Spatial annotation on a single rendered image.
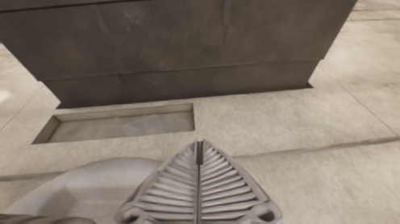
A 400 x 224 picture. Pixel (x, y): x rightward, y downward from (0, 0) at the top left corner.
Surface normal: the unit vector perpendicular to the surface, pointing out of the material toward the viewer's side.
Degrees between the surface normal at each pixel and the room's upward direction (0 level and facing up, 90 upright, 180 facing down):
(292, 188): 0
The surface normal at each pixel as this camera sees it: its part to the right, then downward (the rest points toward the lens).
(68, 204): 0.90, -0.02
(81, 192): 0.00, 0.41
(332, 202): -0.03, -0.71
